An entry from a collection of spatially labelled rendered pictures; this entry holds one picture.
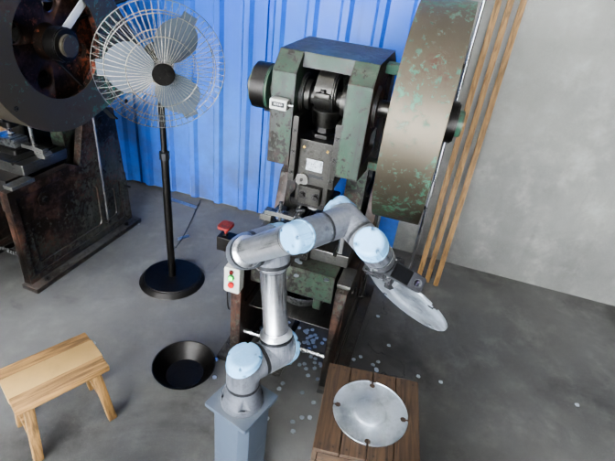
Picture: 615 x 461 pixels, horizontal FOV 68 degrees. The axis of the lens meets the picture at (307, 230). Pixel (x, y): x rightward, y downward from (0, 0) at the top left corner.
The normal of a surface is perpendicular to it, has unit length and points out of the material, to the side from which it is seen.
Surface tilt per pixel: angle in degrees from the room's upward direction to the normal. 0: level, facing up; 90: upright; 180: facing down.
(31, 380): 0
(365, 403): 0
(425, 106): 71
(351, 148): 90
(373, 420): 0
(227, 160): 90
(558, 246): 90
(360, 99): 90
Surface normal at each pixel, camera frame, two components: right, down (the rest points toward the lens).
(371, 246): -0.33, -0.33
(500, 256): -0.31, 0.47
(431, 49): -0.15, -0.24
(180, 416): 0.11, -0.84
